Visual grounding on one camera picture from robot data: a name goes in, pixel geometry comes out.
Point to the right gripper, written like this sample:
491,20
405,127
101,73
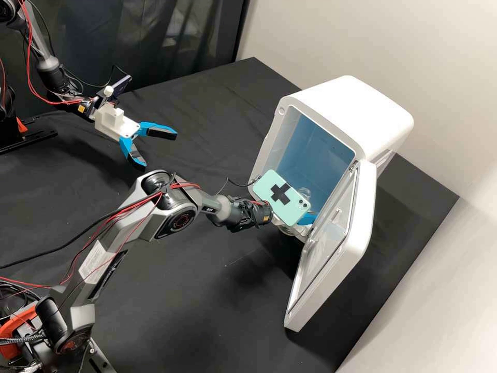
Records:
292,230

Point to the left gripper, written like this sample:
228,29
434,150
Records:
115,122

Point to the clear flask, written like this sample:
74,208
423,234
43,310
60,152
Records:
304,192

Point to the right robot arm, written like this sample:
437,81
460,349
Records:
171,217

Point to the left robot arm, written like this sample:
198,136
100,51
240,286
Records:
47,67

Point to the incubator door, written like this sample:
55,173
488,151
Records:
341,248

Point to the white incubator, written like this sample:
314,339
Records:
361,112

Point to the right wrist camera phone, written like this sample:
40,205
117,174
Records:
279,196

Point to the wrist camera phone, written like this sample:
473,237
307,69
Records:
123,82
279,196

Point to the left wrist camera phone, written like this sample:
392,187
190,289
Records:
123,82

